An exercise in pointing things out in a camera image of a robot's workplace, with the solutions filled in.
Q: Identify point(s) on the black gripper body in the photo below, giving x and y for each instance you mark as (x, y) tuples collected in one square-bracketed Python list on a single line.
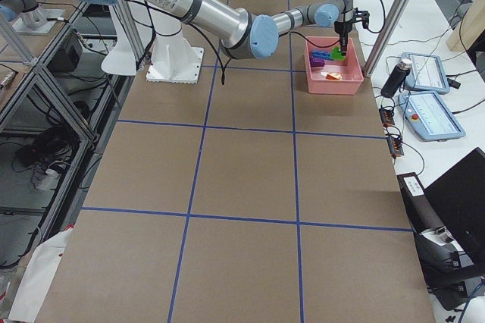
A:
[(340, 28)]

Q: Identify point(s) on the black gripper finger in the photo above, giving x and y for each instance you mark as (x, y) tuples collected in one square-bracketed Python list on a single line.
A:
[(343, 43)]

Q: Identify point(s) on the green block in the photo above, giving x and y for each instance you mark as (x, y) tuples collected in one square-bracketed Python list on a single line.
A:
[(337, 55)]

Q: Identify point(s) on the long blue block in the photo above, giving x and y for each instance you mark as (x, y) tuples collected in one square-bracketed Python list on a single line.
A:
[(321, 54)]

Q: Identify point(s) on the purple block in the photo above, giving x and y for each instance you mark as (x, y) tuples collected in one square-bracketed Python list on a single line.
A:
[(316, 61)]

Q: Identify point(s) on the orange block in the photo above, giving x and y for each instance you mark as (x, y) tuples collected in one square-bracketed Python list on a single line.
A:
[(331, 75)]

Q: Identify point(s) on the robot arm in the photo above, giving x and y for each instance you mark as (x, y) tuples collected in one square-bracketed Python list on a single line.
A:
[(244, 35)]

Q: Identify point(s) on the pink plastic box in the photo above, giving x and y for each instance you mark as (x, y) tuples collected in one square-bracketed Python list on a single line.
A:
[(350, 69)]

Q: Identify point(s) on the dark box with label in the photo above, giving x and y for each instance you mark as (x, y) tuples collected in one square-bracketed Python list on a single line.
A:
[(421, 214)]

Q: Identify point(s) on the black bottle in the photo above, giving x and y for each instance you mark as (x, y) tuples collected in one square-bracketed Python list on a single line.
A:
[(396, 78)]

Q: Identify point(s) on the grey usb hub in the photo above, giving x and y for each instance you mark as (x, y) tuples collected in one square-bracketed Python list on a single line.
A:
[(394, 142), (386, 117)]

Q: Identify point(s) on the teach pendant tablet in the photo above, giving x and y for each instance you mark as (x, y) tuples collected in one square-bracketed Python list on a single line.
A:
[(427, 73), (429, 117)]

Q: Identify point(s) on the black laptop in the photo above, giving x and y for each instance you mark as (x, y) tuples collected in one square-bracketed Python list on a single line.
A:
[(457, 197)]

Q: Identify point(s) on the aluminium frame post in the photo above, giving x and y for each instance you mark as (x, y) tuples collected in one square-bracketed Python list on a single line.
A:
[(396, 10)]

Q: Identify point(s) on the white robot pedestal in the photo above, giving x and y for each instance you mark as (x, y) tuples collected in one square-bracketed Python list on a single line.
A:
[(146, 37)]

